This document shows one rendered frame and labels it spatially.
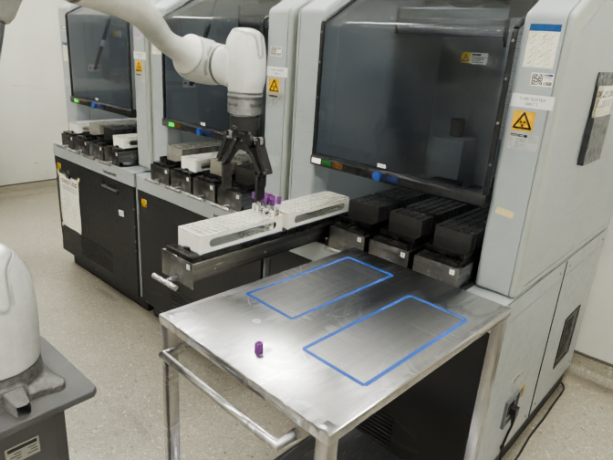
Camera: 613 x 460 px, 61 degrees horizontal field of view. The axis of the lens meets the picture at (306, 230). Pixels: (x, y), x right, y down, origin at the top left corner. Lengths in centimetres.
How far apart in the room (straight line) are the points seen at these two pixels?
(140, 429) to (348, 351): 125
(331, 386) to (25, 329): 54
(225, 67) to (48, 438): 90
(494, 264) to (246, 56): 83
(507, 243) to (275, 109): 90
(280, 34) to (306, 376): 125
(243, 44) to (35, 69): 366
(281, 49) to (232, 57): 50
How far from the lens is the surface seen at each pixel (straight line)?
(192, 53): 142
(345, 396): 86
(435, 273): 146
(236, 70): 135
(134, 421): 213
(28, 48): 488
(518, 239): 144
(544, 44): 138
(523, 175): 140
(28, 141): 493
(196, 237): 134
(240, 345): 96
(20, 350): 105
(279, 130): 186
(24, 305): 103
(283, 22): 184
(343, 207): 173
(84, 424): 215
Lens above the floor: 133
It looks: 19 degrees down
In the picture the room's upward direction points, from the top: 4 degrees clockwise
